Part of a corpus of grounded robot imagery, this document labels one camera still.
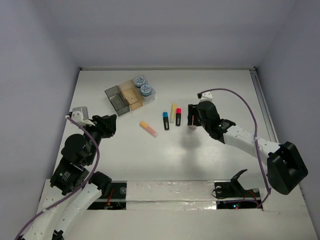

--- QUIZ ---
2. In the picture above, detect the pink cap black highlighter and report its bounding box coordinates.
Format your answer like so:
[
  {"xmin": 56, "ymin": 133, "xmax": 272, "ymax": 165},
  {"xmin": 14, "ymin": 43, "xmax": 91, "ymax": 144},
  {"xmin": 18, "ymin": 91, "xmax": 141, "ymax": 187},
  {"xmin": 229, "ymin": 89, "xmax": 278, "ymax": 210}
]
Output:
[{"xmin": 175, "ymin": 108, "xmax": 182, "ymax": 126}]

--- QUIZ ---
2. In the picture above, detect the orange pastel highlighter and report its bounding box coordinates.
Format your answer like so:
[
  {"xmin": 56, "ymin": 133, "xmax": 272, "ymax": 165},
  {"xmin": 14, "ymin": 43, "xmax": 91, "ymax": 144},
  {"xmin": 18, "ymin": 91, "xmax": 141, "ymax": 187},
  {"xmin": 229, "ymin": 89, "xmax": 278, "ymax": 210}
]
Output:
[{"xmin": 139, "ymin": 121, "xmax": 158, "ymax": 138}]

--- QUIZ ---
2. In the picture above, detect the blue cap black highlighter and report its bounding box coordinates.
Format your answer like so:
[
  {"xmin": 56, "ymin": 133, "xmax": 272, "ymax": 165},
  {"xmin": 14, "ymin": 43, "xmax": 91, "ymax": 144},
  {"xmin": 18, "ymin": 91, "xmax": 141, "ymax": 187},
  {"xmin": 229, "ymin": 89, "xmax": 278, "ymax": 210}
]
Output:
[{"xmin": 162, "ymin": 111, "xmax": 170, "ymax": 131}]

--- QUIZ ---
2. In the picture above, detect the blue white slime jar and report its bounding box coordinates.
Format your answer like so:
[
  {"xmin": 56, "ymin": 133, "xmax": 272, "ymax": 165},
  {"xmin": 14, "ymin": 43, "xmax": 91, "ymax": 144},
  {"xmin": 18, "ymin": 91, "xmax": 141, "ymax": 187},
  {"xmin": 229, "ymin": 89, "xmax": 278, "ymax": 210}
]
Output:
[{"xmin": 133, "ymin": 76, "xmax": 148, "ymax": 89}]

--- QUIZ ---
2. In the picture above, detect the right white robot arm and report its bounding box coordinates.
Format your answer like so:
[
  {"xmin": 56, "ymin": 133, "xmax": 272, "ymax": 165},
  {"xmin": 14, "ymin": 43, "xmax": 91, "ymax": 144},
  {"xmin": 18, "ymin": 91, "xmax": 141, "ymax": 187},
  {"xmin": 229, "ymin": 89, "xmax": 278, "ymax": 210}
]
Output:
[{"xmin": 187, "ymin": 101, "xmax": 309, "ymax": 195}]

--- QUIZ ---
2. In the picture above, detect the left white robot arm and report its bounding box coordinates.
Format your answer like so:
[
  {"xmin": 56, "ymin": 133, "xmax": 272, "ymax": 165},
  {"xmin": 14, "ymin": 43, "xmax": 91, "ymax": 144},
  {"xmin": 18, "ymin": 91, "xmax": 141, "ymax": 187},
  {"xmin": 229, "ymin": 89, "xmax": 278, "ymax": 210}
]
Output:
[{"xmin": 16, "ymin": 110, "xmax": 117, "ymax": 240}]

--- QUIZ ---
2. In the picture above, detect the grey translucent bin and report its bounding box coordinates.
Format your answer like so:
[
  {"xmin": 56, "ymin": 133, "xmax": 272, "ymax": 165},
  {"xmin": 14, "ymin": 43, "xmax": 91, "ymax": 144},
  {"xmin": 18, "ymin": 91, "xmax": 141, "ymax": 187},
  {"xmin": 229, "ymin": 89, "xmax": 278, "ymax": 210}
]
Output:
[{"xmin": 104, "ymin": 85, "xmax": 130, "ymax": 117}]

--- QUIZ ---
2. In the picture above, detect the amber translucent bin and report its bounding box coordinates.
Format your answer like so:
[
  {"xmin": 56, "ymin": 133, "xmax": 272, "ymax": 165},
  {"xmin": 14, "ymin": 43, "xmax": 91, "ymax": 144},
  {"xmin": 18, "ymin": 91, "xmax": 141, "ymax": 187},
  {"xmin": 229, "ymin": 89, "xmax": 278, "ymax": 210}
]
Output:
[{"xmin": 118, "ymin": 80, "xmax": 144, "ymax": 111}]

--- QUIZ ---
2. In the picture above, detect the yellow pastel highlighter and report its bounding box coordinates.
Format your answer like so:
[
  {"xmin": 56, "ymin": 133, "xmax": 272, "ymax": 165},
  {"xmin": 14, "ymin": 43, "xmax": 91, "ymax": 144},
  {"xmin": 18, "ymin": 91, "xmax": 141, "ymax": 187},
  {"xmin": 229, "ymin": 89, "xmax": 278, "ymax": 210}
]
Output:
[{"xmin": 169, "ymin": 103, "xmax": 177, "ymax": 124}]

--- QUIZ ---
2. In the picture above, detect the clear plastic bin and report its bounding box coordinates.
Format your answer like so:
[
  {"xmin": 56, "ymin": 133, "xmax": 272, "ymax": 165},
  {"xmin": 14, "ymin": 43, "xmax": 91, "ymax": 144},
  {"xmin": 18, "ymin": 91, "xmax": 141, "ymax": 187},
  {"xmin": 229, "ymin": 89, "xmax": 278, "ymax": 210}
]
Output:
[{"xmin": 136, "ymin": 82, "xmax": 156, "ymax": 105}]

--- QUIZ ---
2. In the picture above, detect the silver tape strip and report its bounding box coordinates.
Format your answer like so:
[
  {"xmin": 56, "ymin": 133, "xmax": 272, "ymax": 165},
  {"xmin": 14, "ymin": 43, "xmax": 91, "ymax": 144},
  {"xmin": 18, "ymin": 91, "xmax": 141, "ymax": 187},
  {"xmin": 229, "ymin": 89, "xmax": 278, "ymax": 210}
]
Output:
[{"xmin": 125, "ymin": 180, "xmax": 217, "ymax": 211}]

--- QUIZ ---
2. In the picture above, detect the white foam front board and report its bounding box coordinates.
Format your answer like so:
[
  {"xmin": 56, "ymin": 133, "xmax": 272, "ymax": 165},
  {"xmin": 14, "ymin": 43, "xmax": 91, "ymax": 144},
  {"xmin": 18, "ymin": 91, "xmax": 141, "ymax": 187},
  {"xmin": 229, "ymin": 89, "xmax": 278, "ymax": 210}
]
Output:
[{"xmin": 66, "ymin": 189, "xmax": 317, "ymax": 240}]

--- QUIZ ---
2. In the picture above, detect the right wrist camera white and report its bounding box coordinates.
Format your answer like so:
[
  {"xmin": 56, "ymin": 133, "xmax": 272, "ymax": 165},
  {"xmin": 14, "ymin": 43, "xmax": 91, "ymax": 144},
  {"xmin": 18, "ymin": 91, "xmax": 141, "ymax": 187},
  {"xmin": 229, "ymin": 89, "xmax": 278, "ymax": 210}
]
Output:
[{"xmin": 197, "ymin": 91, "xmax": 213, "ymax": 102}]

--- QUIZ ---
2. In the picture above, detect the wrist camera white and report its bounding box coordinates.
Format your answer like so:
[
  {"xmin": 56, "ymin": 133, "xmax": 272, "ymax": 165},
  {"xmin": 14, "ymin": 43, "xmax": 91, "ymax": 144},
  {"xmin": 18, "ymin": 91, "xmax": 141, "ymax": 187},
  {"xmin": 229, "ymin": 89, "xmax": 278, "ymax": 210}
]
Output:
[
  {"xmin": 65, "ymin": 106, "xmax": 96, "ymax": 127},
  {"xmin": 197, "ymin": 91, "xmax": 213, "ymax": 102}
]

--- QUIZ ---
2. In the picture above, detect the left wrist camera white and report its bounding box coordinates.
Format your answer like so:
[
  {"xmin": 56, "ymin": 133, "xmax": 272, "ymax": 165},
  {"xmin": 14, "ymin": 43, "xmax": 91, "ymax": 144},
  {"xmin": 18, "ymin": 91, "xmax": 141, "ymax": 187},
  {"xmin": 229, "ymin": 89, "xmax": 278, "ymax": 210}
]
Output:
[{"xmin": 65, "ymin": 106, "xmax": 96, "ymax": 127}]

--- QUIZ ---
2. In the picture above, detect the aluminium rail right edge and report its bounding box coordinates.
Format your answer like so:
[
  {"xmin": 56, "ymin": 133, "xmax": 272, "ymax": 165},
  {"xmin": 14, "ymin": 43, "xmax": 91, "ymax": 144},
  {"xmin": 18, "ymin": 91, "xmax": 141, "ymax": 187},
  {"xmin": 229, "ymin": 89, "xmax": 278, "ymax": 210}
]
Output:
[{"xmin": 249, "ymin": 67, "xmax": 279, "ymax": 143}]

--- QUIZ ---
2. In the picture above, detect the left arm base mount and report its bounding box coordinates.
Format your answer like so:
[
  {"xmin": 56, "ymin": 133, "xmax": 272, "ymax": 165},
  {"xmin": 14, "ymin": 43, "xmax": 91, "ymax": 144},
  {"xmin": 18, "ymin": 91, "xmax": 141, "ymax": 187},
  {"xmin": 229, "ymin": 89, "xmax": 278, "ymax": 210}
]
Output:
[{"xmin": 88, "ymin": 181, "xmax": 127, "ymax": 210}]

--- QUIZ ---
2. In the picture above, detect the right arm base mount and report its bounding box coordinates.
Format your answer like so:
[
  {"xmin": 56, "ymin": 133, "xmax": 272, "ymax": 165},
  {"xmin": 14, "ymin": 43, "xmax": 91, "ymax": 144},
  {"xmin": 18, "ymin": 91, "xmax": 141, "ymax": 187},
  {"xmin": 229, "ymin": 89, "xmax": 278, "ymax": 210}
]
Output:
[{"xmin": 211, "ymin": 169, "xmax": 263, "ymax": 210}]

